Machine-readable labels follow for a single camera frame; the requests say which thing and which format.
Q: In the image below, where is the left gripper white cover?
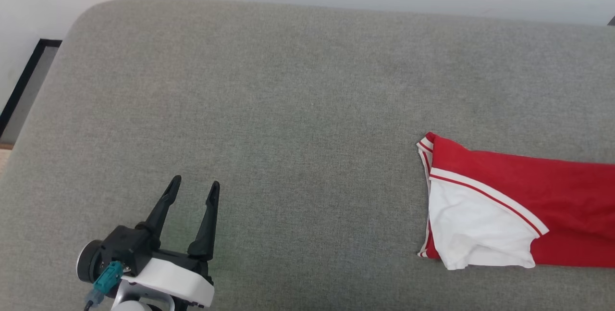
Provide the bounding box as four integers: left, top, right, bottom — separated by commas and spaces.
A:
120, 175, 221, 308

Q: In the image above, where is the red and white basketball jersey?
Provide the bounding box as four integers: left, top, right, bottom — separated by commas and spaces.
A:
416, 132, 615, 271

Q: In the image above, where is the grey fabric sofa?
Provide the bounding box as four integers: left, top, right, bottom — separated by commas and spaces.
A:
0, 0, 615, 311

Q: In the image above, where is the black baseboard strip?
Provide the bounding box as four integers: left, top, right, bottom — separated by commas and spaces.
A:
0, 38, 63, 138

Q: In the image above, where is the teal cable connector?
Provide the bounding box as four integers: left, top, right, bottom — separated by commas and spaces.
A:
86, 261, 124, 308

